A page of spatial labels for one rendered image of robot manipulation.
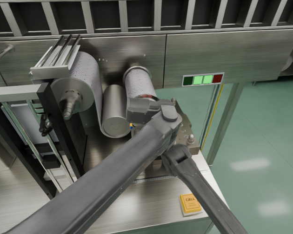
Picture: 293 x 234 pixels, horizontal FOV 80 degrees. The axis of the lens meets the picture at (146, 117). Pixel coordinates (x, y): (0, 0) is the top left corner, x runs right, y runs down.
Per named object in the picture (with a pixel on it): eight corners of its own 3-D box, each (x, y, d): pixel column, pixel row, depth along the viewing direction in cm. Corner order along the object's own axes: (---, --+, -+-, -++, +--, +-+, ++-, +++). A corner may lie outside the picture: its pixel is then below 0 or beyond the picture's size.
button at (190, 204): (184, 213, 72) (185, 211, 70) (179, 197, 77) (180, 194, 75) (201, 211, 72) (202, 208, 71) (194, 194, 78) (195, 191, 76)
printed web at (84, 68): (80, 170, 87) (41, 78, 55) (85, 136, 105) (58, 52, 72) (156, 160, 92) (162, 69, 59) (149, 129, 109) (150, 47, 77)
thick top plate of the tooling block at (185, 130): (166, 158, 84) (167, 150, 80) (151, 109, 115) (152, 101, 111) (197, 154, 86) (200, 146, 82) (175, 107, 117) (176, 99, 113)
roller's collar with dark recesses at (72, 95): (62, 115, 57) (56, 99, 53) (66, 104, 62) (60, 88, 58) (82, 113, 58) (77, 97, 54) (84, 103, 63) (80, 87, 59)
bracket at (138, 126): (135, 177, 84) (131, 133, 65) (133, 166, 89) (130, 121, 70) (145, 176, 85) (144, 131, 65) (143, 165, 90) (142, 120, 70)
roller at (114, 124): (103, 139, 74) (98, 118, 67) (105, 105, 94) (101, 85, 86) (131, 136, 76) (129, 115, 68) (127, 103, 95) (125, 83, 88)
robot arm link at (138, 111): (171, 146, 43) (179, 119, 38) (125, 145, 42) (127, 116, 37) (163, 118, 53) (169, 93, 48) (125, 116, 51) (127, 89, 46)
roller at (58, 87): (58, 113, 64) (43, 79, 55) (70, 81, 83) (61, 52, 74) (97, 110, 66) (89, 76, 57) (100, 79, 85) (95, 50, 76)
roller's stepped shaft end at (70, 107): (62, 123, 52) (58, 114, 50) (66, 110, 57) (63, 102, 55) (73, 121, 52) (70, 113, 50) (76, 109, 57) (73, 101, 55)
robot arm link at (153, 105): (175, 120, 45) (176, 98, 45) (149, 119, 44) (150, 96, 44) (168, 121, 51) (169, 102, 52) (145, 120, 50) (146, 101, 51)
